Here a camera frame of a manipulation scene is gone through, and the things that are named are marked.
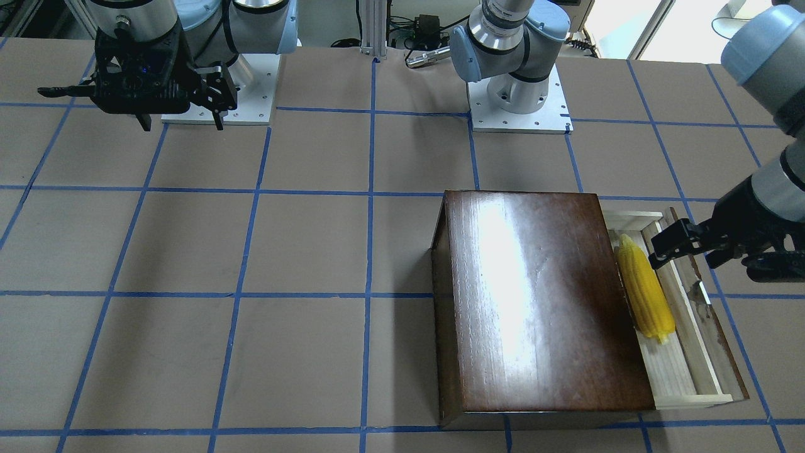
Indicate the dark wooden drawer cabinet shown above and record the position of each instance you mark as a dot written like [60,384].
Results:
[532,326]

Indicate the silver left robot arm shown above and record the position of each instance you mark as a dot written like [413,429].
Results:
[506,51]

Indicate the yellow toy corn cob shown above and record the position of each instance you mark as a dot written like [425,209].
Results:
[649,306]

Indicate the black power adapter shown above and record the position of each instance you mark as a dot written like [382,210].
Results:
[426,27]

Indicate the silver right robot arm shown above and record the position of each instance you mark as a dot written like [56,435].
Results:
[189,62]

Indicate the aluminium extrusion post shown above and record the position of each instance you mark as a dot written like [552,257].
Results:
[373,18]

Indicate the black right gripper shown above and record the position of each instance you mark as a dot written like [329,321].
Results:
[217,86]

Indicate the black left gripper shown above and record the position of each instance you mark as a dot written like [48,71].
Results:
[746,214]

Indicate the wooden drawer with white handle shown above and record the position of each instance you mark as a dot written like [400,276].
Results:
[696,367]

